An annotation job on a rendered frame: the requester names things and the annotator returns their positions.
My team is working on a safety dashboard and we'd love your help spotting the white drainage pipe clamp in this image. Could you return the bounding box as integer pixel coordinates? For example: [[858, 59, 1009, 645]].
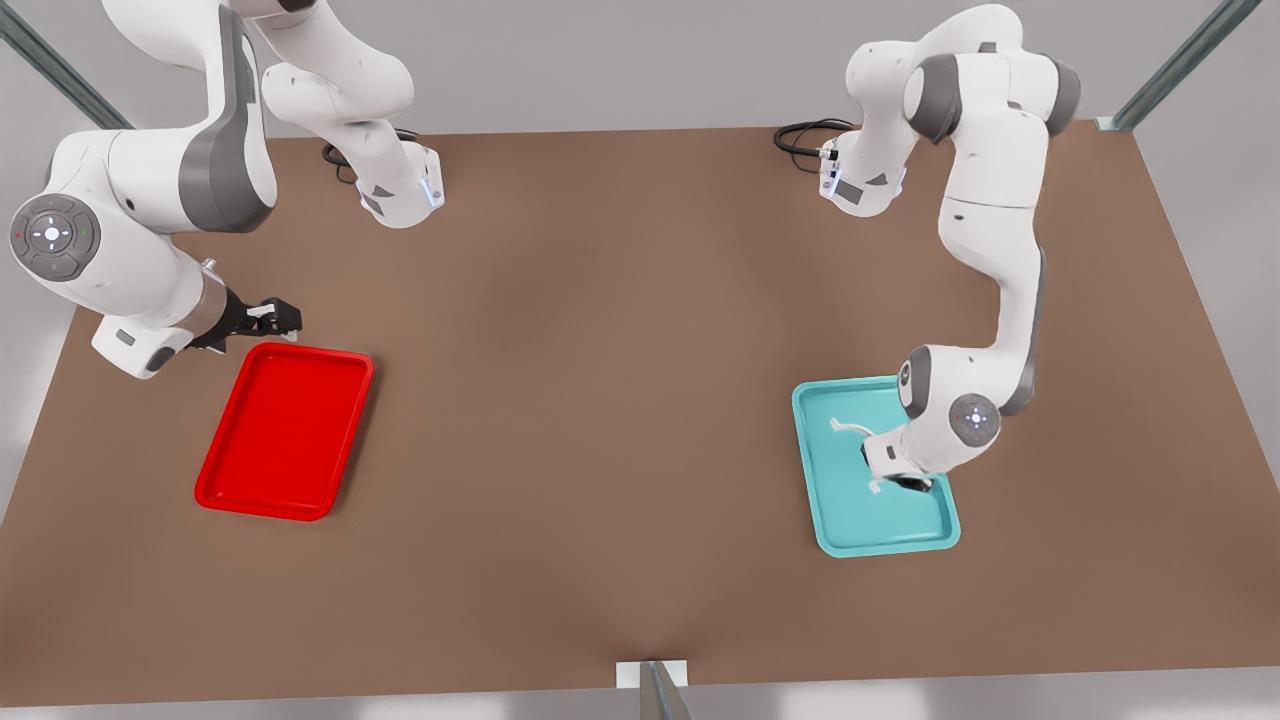
[[830, 417, 885, 496]]

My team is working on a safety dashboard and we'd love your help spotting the teal rectangular tray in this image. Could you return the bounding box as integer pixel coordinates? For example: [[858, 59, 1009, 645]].
[[792, 376, 962, 559]]

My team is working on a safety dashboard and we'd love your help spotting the red rectangular tray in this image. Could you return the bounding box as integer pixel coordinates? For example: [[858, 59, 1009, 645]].
[[194, 342, 376, 523]]

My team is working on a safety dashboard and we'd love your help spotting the black cable loop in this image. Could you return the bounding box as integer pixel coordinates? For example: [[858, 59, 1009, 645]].
[[321, 128, 421, 185], [773, 119, 857, 161]]

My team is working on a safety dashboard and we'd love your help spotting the silver frame post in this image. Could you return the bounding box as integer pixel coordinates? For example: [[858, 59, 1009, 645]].
[[0, 5, 134, 132], [1096, 0, 1263, 134], [615, 660, 692, 720]]

